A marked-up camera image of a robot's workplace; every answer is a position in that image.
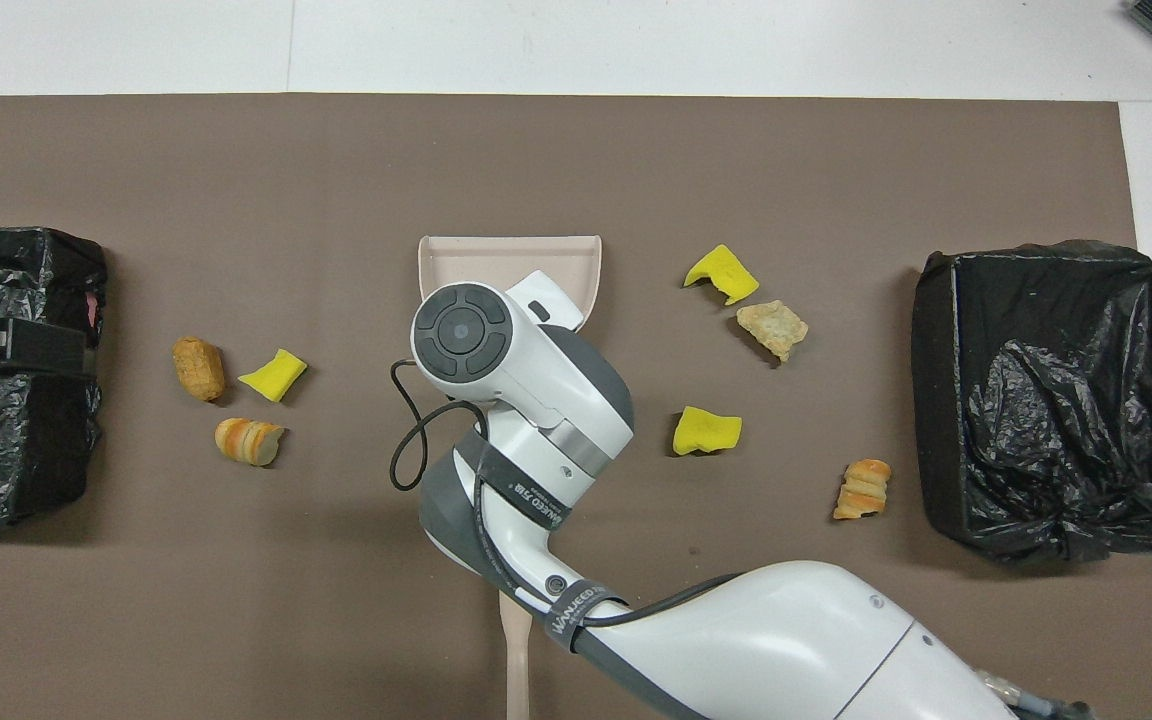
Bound brown oval bread roll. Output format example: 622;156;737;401
172;337;227;403

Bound striped orange white bread roll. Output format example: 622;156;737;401
214;417;286;468

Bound yellow green sponge piece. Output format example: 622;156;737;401
237;348;308;403

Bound beige plastic dustpan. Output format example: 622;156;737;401
418;236;603;333

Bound beige brush black bristles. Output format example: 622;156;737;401
498;588;537;720

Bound spiral orange pastry horn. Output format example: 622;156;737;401
833;459;893;521

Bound brown table mat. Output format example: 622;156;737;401
0;95;1152;720

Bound pale flat bread piece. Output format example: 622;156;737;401
736;300;809;363

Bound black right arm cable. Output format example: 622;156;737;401
389;358;747;631

